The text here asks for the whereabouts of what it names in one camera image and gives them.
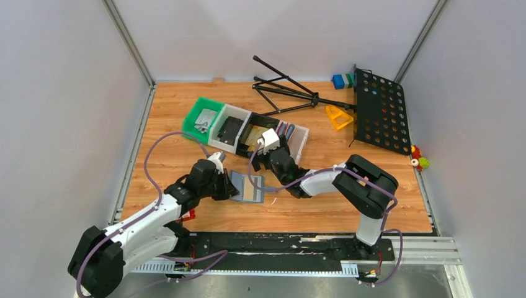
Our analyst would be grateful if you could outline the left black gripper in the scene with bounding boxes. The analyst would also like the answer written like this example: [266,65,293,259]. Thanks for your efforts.
[199,168,239,201]

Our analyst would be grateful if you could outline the blue card holder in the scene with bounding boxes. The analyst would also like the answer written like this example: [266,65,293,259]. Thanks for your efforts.
[285,123,295,141]
[230,170,265,204]

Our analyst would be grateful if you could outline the black plastic bin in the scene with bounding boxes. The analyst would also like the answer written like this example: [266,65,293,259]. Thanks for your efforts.
[235,113,280,158]

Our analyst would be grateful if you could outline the black cards stack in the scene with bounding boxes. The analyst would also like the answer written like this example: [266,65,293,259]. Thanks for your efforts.
[218,116,244,145]

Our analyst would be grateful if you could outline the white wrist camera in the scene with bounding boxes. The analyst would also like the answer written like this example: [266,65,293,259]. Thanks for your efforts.
[207,151,226,174]
[257,129,280,155]

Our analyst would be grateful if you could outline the colourful toy pile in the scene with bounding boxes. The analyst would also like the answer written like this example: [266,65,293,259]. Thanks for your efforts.
[411,145,430,172]

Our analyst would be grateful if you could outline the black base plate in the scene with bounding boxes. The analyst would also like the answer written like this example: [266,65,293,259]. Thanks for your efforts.
[167,232,395,272]

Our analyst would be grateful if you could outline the silver cards stack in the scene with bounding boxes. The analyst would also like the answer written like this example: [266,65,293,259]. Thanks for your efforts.
[194,109,217,133]

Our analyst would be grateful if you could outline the gold credit card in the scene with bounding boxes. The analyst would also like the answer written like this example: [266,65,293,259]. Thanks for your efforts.
[242,176,264,203]

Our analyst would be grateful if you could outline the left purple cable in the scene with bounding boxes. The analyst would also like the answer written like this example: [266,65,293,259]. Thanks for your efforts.
[76,131,212,298]

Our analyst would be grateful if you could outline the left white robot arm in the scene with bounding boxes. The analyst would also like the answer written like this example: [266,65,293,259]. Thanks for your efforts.
[67,153,238,297]

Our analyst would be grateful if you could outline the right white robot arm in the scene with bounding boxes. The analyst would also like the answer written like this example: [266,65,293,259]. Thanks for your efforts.
[247,148,399,260]

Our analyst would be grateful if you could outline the yellow triangle toy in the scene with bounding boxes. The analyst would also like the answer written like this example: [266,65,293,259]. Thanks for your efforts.
[325,105,354,131]

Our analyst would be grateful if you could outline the white bin with card holders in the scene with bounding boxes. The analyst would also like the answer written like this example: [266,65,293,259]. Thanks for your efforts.
[278,120,310,164]

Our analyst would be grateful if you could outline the black folded tripod stand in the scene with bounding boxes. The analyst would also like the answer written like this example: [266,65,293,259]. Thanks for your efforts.
[252,55,357,116]

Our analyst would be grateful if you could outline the white bin with black cards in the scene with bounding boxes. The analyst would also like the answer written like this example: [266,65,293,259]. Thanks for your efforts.
[208,104,252,153]

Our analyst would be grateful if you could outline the blue green toy blocks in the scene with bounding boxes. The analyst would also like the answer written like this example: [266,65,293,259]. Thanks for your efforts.
[331,73,355,89]

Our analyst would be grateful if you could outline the green plastic bin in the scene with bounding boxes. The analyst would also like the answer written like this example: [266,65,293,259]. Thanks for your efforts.
[182,97,225,145]

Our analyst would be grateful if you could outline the red card holder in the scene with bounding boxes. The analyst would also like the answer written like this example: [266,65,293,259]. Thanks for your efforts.
[277,122,287,136]

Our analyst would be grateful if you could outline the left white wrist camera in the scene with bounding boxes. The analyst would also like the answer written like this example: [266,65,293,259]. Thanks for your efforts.
[207,151,226,174]

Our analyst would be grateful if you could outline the red toy brick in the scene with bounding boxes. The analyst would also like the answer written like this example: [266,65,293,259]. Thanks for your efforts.
[180,209,195,222]

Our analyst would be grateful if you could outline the black perforated music desk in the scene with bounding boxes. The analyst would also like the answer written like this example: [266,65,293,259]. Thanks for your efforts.
[353,67,411,156]

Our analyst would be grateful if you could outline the white slotted cable duct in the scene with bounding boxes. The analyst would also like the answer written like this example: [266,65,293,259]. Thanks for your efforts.
[135,261,359,277]

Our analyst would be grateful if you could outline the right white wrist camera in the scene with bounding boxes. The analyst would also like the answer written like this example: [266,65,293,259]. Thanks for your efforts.
[257,129,280,155]

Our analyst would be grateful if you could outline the gold cards stack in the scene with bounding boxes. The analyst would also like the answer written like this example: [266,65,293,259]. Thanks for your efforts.
[245,125,267,151]

